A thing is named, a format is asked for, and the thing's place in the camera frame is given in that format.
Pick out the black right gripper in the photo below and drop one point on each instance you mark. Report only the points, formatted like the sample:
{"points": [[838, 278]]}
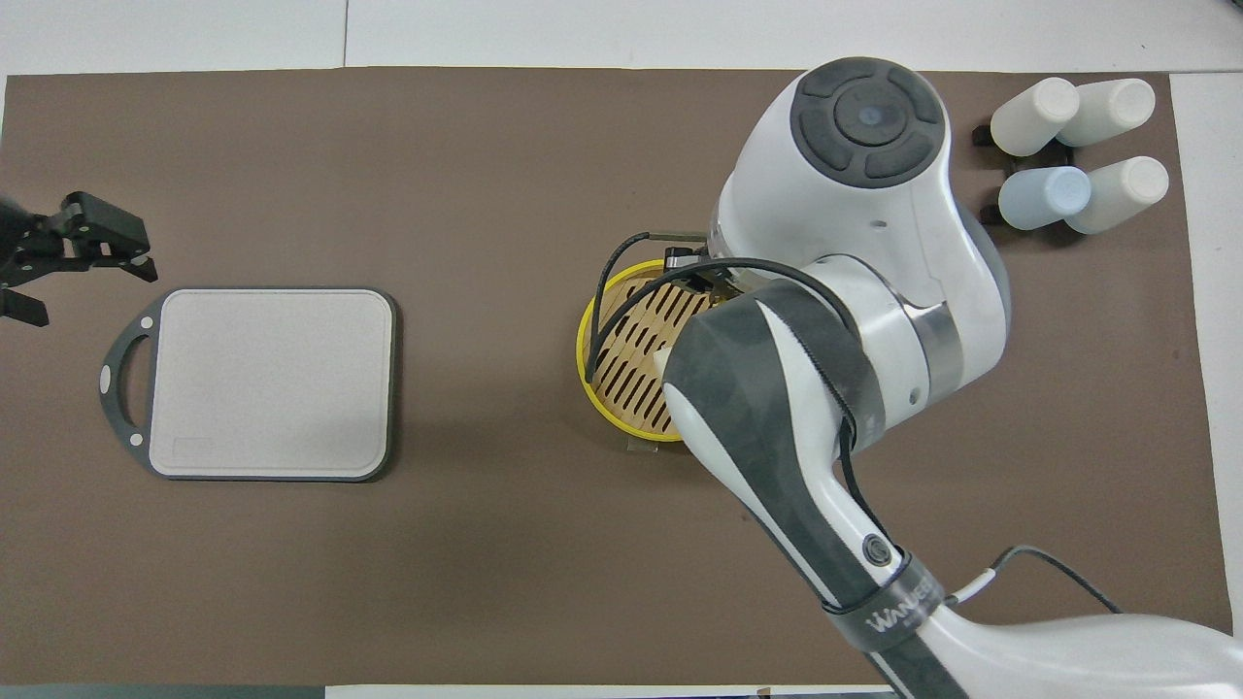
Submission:
{"points": [[699, 272]]}

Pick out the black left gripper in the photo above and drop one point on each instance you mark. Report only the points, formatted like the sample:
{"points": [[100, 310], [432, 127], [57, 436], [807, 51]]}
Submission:
{"points": [[29, 254]]}

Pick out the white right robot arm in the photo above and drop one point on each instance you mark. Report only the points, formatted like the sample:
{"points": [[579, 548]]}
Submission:
{"points": [[874, 291]]}

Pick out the yellow bamboo steamer basket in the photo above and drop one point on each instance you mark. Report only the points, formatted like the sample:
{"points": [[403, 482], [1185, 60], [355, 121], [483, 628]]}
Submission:
{"points": [[631, 359]]}

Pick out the small clear plastic tab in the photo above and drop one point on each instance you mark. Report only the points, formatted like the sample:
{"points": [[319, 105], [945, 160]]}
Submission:
{"points": [[646, 446]]}

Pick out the white cutting board grey rim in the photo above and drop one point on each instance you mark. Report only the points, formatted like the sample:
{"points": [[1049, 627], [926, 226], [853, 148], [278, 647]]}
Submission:
{"points": [[272, 388]]}

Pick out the black bottle rack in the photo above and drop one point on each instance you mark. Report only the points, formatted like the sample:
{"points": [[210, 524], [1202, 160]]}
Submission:
{"points": [[986, 136]]}

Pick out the light blue plastic bottle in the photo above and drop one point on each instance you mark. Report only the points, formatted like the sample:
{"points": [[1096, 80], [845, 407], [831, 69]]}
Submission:
{"points": [[1044, 197]]}

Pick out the brown table mat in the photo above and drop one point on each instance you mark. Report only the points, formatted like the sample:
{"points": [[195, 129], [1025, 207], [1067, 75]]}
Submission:
{"points": [[486, 563]]}

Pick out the white plastic bottle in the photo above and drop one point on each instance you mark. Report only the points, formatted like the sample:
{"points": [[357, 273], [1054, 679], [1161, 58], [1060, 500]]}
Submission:
{"points": [[1122, 192], [1112, 109], [1031, 116]]}

